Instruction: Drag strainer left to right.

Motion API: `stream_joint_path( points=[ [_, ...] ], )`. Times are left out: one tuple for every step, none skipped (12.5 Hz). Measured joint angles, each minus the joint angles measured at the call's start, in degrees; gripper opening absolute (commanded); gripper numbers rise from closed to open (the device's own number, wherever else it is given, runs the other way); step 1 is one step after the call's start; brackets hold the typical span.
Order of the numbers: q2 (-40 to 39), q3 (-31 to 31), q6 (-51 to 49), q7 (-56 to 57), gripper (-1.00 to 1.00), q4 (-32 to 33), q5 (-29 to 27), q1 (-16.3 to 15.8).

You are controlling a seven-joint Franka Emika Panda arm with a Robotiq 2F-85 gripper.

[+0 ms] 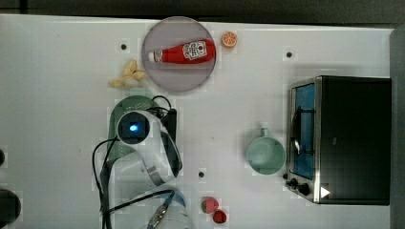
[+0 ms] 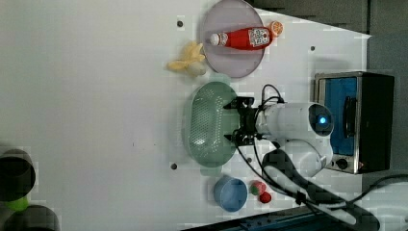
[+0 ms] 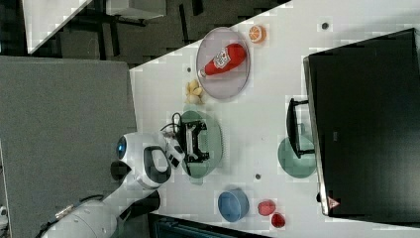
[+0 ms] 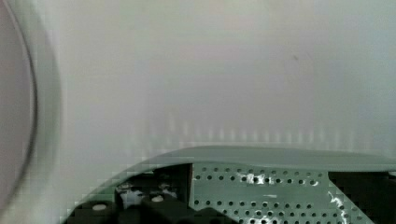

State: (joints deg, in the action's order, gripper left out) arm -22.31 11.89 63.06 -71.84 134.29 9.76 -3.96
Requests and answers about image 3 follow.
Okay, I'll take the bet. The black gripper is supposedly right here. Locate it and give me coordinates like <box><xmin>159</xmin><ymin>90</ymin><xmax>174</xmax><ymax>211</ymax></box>
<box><xmin>177</xmin><ymin>121</ymin><xmax>210</xmax><ymax>163</ymax></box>

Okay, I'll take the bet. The green plastic strainer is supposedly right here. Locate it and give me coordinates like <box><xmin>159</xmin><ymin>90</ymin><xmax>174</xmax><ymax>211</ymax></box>
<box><xmin>180</xmin><ymin>106</ymin><xmax>223</xmax><ymax>185</ymax></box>

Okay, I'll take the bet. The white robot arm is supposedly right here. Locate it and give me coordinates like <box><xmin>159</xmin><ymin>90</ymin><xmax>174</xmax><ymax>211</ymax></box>
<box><xmin>36</xmin><ymin>120</ymin><xmax>210</xmax><ymax>238</ymax></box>

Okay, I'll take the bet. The grey round plate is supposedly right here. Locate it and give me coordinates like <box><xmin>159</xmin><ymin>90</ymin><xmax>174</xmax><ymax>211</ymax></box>
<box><xmin>196</xmin><ymin>27</ymin><xmax>251</xmax><ymax>100</ymax></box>

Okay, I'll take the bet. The blue bowl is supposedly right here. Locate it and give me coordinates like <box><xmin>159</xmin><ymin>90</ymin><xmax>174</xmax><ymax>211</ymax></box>
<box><xmin>217</xmin><ymin>188</ymin><xmax>250</xmax><ymax>222</ymax></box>

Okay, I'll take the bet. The black cylinder cup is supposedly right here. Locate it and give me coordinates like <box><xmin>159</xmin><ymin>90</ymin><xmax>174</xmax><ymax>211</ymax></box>
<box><xmin>120</xmin><ymin>191</ymin><xmax>160</xmax><ymax>220</ymax></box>

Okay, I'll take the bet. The black cylinder upper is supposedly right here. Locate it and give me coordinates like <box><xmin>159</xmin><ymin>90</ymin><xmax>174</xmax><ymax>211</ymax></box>
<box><xmin>110</xmin><ymin>161</ymin><xmax>131</xmax><ymax>181</ymax></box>

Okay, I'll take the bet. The red ketchup bottle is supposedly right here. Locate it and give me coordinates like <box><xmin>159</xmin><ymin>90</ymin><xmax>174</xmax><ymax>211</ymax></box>
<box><xmin>198</xmin><ymin>44</ymin><xmax>248</xmax><ymax>77</ymax></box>

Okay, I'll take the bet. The pink strawberry toy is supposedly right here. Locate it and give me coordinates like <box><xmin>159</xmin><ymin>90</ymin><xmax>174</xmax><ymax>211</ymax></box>
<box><xmin>258</xmin><ymin>199</ymin><xmax>276</xmax><ymax>216</ymax></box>

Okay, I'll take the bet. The green round plate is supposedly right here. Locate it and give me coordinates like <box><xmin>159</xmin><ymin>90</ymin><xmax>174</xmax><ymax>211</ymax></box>
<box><xmin>277</xmin><ymin>123</ymin><xmax>316</xmax><ymax>179</ymax></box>

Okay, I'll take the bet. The red strawberry toy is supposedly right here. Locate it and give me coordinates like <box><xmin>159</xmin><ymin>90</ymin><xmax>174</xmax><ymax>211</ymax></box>
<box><xmin>270</xmin><ymin>212</ymin><xmax>285</xmax><ymax>228</ymax></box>

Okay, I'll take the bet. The orange slice toy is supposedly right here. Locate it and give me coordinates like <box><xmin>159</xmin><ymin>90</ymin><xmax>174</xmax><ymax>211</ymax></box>
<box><xmin>249</xmin><ymin>25</ymin><xmax>266</xmax><ymax>44</ymax></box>

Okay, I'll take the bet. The black toaster oven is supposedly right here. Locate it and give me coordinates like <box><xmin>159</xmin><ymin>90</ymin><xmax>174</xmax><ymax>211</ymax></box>
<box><xmin>286</xmin><ymin>28</ymin><xmax>420</xmax><ymax>227</ymax></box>

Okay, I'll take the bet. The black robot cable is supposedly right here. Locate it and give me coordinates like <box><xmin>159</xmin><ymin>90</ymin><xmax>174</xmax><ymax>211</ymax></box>
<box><xmin>159</xmin><ymin>112</ymin><xmax>183</xmax><ymax>133</ymax></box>

